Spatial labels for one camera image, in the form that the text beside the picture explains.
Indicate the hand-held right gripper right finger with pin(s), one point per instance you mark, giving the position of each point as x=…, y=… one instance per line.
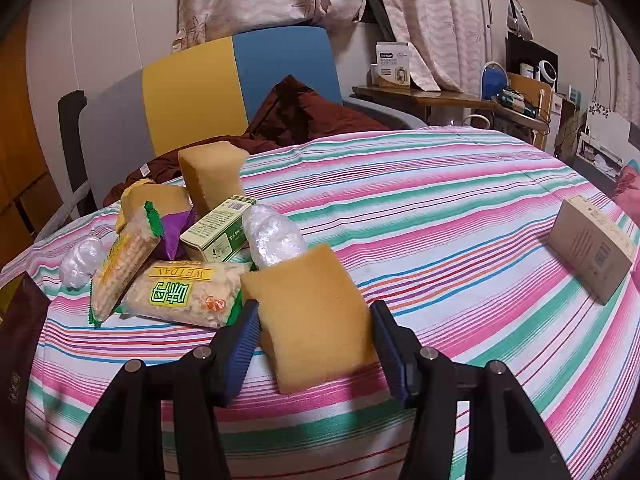
x=387, y=355

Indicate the wooden wardrobe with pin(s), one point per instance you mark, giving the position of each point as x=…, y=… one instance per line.
x=25, y=150

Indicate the maroon cloth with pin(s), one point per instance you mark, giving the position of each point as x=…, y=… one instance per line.
x=310, y=115

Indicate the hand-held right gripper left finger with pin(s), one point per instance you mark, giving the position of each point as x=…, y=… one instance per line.
x=240, y=355

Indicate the dark maroon box gold inside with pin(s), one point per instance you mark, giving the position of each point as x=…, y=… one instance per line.
x=20, y=350

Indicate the black monitor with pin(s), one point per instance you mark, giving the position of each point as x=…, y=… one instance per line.
x=525, y=52

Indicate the brown cardboard box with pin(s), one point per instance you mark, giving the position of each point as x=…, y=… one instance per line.
x=585, y=250

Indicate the corn snack packet green edges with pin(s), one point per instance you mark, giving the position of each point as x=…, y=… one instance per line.
x=120, y=265

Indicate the purple snack packet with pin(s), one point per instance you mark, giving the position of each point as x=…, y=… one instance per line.
x=172, y=235

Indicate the white round fan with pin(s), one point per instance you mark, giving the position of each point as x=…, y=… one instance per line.
x=547, y=72

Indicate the yellow sponge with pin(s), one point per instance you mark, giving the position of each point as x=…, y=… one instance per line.
x=310, y=310
x=165, y=200

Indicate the white flower print box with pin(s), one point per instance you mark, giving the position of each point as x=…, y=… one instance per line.
x=607, y=132

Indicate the black upright pad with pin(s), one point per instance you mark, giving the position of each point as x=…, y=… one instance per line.
x=72, y=135

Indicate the tall yellow sponge block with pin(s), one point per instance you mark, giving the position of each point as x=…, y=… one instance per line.
x=210, y=175

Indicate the wooden side table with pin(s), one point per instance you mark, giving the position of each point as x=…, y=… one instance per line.
x=425, y=96

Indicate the lumpy clear plastic bag wad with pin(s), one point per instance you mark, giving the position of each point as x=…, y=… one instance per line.
x=80, y=262

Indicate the smooth clear plastic bag wad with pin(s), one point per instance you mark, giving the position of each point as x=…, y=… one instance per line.
x=272, y=237

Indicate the grey metal tube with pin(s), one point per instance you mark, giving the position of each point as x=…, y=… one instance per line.
x=65, y=210

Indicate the rice cracker packet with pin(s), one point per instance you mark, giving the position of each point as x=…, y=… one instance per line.
x=185, y=295

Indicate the green and white carton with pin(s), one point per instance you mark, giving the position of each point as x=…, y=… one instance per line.
x=215, y=230

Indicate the grey yellow blue chair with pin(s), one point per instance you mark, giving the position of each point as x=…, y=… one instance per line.
x=190, y=85

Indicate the white printed box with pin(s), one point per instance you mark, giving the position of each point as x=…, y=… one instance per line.
x=392, y=65

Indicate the small white jar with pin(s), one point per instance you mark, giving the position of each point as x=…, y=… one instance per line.
x=374, y=75

